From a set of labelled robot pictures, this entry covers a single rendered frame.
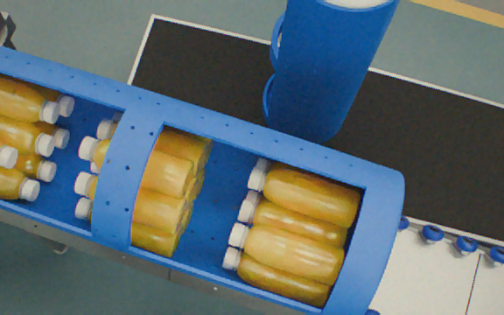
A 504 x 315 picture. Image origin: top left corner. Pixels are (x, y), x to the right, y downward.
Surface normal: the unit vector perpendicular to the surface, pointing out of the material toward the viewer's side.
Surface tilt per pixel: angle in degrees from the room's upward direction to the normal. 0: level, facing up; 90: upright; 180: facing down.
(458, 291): 0
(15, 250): 0
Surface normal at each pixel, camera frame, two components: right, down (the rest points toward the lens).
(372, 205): 0.12, -0.47
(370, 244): -0.02, -0.06
